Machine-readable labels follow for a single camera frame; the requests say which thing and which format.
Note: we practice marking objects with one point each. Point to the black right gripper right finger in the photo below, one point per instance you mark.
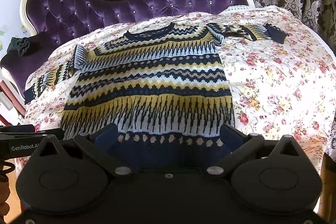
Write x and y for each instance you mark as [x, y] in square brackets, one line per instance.
[223, 153]

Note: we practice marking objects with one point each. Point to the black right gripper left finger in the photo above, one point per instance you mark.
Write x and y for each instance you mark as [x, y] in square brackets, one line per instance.
[97, 146]

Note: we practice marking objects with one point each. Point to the navy yellow patterned knit sweater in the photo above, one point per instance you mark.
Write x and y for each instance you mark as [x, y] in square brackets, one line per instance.
[164, 89]

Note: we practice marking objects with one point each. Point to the floral bed cover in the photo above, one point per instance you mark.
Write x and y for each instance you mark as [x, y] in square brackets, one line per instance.
[277, 89]

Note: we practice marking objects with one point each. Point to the dark green ruffled cloth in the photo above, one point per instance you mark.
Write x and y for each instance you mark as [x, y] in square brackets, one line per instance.
[21, 46]

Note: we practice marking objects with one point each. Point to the purple tufted chaise sofa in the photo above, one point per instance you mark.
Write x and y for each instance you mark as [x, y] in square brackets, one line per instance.
[52, 23]

